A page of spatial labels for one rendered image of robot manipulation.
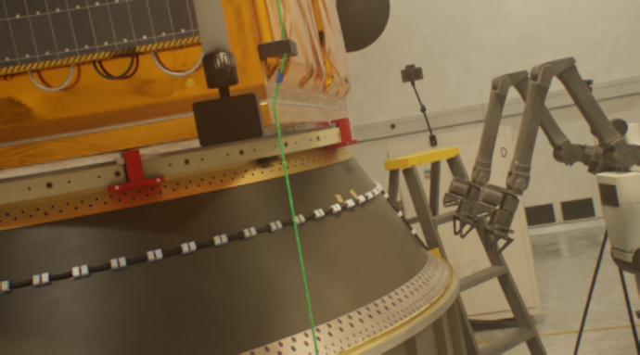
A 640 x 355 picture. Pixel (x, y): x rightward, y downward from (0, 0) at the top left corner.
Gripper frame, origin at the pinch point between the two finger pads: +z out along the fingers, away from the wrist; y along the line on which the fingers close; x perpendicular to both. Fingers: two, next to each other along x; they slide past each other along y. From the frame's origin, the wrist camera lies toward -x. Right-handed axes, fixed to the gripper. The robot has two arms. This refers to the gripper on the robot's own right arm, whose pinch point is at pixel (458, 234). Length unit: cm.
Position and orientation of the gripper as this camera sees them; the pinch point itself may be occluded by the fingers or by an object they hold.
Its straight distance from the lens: 314.4
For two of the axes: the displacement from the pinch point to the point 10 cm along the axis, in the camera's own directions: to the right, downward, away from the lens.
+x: 9.4, 3.4, 0.9
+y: 0.8, 0.3, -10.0
